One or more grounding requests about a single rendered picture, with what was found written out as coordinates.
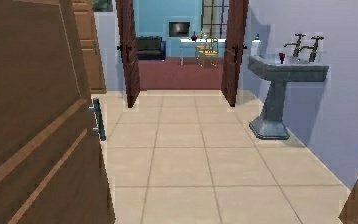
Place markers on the black sofa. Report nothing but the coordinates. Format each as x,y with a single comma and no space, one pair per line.
150,48

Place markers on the white table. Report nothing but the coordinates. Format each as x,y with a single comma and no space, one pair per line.
193,42

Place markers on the dark red vase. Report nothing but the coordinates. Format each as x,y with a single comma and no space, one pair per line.
194,36

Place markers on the reddish brown room door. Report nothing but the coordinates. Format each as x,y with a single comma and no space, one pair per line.
233,50
129,50

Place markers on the dark framed window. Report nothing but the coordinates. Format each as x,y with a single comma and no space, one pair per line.
214,18

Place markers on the white soap bottle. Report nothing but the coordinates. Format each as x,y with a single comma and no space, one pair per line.
255,46

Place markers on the light brown panelled room door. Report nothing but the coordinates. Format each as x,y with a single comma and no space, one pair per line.
88,46

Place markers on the dark metal tap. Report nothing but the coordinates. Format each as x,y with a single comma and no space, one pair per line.
313,48
297,44

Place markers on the dark brown striped room door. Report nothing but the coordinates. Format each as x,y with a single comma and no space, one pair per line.
33,110

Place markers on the dark framed wall picture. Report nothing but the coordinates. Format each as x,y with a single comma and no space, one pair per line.
179,29

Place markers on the grey pedestal sink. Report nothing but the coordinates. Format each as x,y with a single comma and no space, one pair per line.
276,86

